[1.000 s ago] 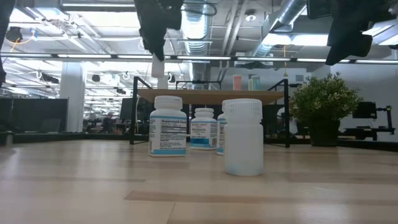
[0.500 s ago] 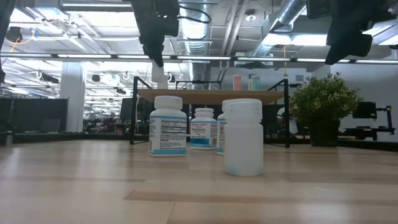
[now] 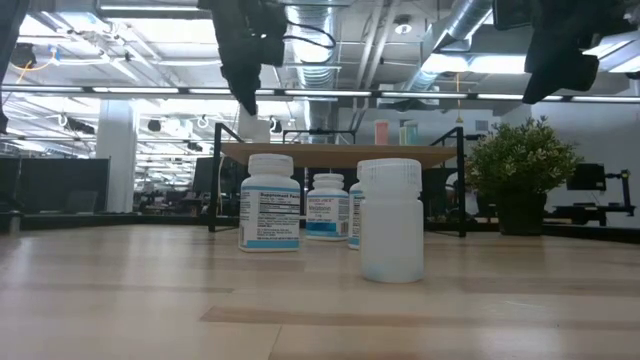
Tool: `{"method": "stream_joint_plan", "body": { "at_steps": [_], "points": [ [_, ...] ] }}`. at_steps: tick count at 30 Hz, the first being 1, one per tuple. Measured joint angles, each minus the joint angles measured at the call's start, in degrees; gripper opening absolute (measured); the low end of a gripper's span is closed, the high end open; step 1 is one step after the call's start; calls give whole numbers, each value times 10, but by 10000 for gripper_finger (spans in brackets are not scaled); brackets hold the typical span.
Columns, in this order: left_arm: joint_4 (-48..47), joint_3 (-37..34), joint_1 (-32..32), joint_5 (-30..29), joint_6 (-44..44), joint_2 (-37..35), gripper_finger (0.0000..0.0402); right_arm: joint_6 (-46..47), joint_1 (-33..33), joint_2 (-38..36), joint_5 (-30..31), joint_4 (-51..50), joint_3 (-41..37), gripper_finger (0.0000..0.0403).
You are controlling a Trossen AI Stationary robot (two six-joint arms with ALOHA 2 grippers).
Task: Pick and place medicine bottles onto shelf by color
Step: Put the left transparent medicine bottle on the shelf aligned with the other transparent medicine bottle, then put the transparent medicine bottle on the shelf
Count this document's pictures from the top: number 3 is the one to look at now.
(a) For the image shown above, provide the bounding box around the plain white medicine bottle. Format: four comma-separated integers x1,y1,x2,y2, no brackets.
358,158,425,284
238,107,272,145

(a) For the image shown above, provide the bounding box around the dark office partition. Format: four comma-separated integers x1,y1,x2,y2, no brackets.
0,157,111,216

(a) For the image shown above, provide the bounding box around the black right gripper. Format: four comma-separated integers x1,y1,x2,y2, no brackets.
522,0,626,105

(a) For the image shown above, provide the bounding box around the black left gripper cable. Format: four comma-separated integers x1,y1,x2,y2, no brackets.
282,19,337,51

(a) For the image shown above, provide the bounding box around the wooden shelf with black frame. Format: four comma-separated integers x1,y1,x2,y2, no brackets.
207,122,467,239

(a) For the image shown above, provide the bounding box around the white building column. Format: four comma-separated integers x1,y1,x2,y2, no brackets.
95,99,139,214

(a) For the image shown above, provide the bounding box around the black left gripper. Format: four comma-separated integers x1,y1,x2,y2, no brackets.
198,0,262,117

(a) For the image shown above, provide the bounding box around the large white labelled medicine bottle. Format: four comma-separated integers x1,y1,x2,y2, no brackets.
304,172,350,242
347,160,363,250
238,153,302,253

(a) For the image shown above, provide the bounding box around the corrugated silver duct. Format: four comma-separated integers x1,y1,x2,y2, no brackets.
294,4,339,131

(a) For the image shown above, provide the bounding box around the dark desk monitor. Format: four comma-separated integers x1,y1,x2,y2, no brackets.
566,163,608,192

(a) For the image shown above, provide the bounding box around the bushy green potted plant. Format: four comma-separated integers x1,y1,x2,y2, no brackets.
464,115,584,237

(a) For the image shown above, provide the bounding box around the smooth silver ceiling duct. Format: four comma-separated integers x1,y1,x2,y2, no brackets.
399,0,494,94

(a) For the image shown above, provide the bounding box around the black monitor stand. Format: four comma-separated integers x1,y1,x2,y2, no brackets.
604,169,636,217

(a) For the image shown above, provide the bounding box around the overhead light bar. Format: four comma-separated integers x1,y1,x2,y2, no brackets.
0,84,640,104

